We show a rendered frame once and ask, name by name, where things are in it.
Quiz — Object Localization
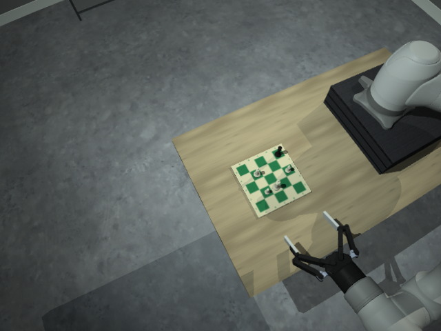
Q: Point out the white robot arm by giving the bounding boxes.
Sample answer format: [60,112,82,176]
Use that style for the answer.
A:
[344,41,441,331]

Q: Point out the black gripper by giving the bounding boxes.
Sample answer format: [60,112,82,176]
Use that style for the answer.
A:
[284,211,366,294]

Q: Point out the black chess piece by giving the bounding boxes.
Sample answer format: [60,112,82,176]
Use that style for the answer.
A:
[275,146,282,157]

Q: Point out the green and white chessboard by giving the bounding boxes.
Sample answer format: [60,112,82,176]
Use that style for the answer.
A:
[231,144,311,218]

